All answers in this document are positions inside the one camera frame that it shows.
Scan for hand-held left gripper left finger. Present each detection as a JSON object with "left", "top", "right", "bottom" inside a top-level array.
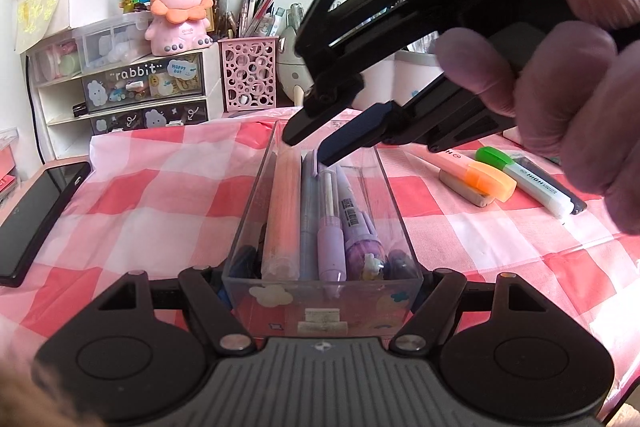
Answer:
[{"left": 97, "top": 266, "right": 258, "bottom": 355}]

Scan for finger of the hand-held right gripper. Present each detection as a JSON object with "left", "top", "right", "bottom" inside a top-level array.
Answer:
[
  {"left": 316, "top": 73, "right": 517, "bottom": 168},
  {"left": 281, "top": 0, "right": 482, "bottom": 146}
]

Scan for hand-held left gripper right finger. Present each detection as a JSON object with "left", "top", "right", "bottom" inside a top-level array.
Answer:
[{"left": 389, "top": 267, "right": 539, "bottom": 355}]

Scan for thick purple cartoon pen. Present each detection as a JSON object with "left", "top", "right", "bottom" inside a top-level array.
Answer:
[{"left": 336, "top": 164, "right": 388, "bottom": 282}]

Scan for pink highlighter pen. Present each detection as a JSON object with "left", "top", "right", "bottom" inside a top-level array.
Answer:
[{"left": 262, "top": 152, "right": 303, "bottom": 280}]

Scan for slim lilac pen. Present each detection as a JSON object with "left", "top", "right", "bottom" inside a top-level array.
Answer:
[{"left": 312, "top": 149, "right": 348, "bottom": 283}]

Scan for white eraser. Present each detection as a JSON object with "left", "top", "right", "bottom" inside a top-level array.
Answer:
[{"left": 439, "top": 169, "right": 496, "bottom": 208}]

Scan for clear plastic tray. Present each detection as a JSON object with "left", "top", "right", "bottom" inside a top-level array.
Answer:
[{"left": 221, "top": 119, "right": 426, "bottom": 339}]

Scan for orange highlighter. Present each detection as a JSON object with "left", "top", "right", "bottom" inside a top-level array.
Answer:
[{"left": 420, "top": 147, "right": 518, "bottom": 202}]

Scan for green highlighter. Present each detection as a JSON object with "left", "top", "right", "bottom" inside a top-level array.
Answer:
[{"left": 475, "top": 146, "right": 576, "bottom": 219}]

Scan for black case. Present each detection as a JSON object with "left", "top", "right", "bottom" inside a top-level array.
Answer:
[{"left": 515, "top": 154, "right": 588, "bottom": 215}]

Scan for person's right hand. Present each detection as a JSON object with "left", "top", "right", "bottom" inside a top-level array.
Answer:
[{"left": 434, "top": 0, "right": 640, "bottom": 238}]

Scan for egg shaped pen holder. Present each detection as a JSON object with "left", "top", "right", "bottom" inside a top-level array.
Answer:
[{"left": 277, "top": 27, "right": 321, "bottom": 108}]

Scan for pink perforated pen holder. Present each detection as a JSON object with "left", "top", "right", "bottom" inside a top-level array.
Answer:
[{"left": 218, "top": 36, "right": 280, "bottom": 112}]

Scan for pink checkered tablecloth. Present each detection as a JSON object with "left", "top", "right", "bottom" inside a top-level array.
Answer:
[{"left": 0, "top": 107, "right": 640, "bottom": 388}]

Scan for bunch of thin pens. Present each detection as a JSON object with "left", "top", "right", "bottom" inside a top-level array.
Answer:
[{"left": 227, "top": 0, "right": 286, "bottom": 40}]

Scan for white drawer organizer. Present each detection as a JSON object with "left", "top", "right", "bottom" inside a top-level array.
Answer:
[{"left": 27, "top": 39, "right": 223, "bottom": 160}]

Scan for glass plant vase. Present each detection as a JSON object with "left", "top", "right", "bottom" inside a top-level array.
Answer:
[{"left": 207, "top": 0, "right": 231, "bottom": 35}]

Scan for black smartphone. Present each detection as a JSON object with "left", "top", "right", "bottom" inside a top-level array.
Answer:
[{"left": 0, "top": 161, "right": 93, "bottom": 288}]

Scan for clear plastic storage box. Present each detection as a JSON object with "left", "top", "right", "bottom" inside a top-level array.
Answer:
[{"left": 25, "top": 14, "right": 156, "bottom": 85}]

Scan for pink flat box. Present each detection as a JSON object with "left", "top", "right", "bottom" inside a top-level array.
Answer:
[{"left": 0, "top": 129, "right": 21, "bottom": 208}]

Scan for yellow paper sheet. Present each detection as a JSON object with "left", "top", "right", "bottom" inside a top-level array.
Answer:
[{"left": 15, "top": 0, "right": 63, "bottom": 52}]

